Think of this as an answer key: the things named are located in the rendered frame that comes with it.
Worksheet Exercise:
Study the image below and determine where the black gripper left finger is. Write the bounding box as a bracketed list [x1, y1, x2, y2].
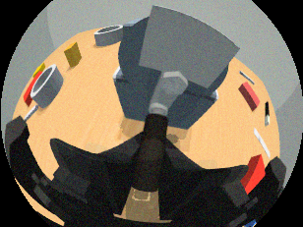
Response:
[49, 133, 143, 216]

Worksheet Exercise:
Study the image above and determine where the red rectangular block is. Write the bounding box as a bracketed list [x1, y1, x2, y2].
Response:
[238, 82, 260, 110]
[240, 154, 265, 194]
[24, 72, 43, 105]

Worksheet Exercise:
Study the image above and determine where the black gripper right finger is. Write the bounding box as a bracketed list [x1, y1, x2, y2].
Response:
[158, 138, 250, 221]

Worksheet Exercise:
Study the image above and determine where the grey ring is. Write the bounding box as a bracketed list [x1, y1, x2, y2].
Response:
[30, 64, 64, 108]
[94, 25, 124, 46]

